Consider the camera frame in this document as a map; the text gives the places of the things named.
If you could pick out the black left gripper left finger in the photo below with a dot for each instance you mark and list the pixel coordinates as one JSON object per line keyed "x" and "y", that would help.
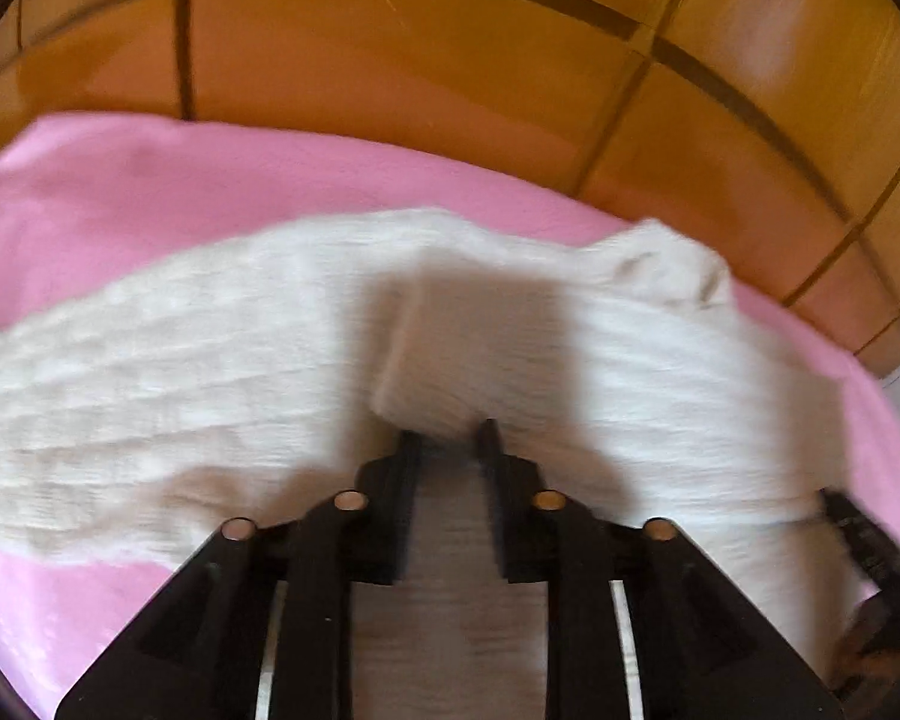
{"x": 258, "y": 622}

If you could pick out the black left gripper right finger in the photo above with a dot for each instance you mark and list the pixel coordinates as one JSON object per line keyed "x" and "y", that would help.
{"x": 640, "y": 622}

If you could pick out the white knitted sweater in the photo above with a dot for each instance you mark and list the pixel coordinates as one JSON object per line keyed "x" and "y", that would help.
{"x": 252, "y": 377}

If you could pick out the wooden wardrobe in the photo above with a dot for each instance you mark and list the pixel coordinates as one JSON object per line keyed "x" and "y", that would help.
{"x": 768, "y": 129}

